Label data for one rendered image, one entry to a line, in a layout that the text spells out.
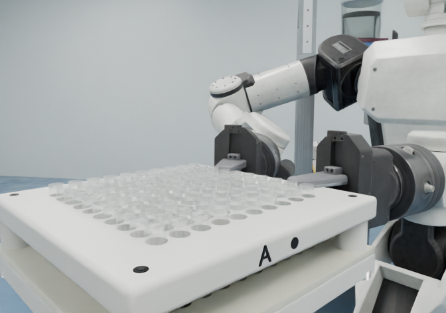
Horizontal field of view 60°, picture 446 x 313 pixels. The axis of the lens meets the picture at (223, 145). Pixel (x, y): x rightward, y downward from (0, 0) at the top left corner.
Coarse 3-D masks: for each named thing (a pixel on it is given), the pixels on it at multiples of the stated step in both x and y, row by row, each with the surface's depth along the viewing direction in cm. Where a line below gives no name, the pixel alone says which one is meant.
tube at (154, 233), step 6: (150, 222) 24; (156, 222) 24; (162, 222) 24; (144, 228) 23; (150, 228) 23; (156, 228) 23; (162, 228) 23; (144, 234) 23; (150, 234) 23; (156, 234) 23; (162, 234) 23; (150, 240) 23; (156, 240) 23; (162, 240) 23
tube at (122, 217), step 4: (116, 212) 26; (120, 212) 26; (124, 212) 26; (128, 212) 26; (132, 212) 26; (116, 216) 25; (120, 216) 25; (124, 216) 25; (128, 216) 25; (132, 216) 25; (116, 220) 25; (120, 220) 25; (124, 220) 25; (128, 220) 25; (116, 224) 25; (120, 224) 25; (124, 224) 25; (128, 224) 25; (116, 228) 25; (120, 228) 25; (124, 228) 25; (128, 228) 25
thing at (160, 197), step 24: (192, 168) 42; (96, 192) 31; (120, 192) 32; (144, 192) 33; (168, 192) 31; (192, 192) 31; (216, 192) 31; (240, 192) 32; (264, 192) 32; (168, 216) 25
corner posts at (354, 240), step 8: (0, 224) 34; (360, 224) 33; (0, 232) 34; (8, 232) 34; (344, 232) 33; (352, 232) 33; (360, 232) 33; (8, 240) 34; (16, 240) 34; (336, 240) 34; (344, 240) 33; (352, 240) 33; (360, 240) 33; (8, 248) 34; (16, 248) 34; (344, 248) 33; (352, 248) 33; (360, 248) 33; (168, 312) 20
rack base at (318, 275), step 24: (0, 264) 34; (24, 264) 31; (48, 264) 31; (288, 264) 31; (312, 264) 31; (336, 264) 31; (360, 264) 33; (24, 288) 29; (48, 288) 27; (72, 288) 27; (240, 288) 27; (264, 288) 27; (288, 288) 27; (312, 288) 28; (336, 288) 30; (48, 312) 25; (72, 312) 24; (96, 312) 24; (192, 312) 24; (216, 312) 24; (240, 312) 24; (264, 312) 24; (288, 312) 26; (312, 312) 28
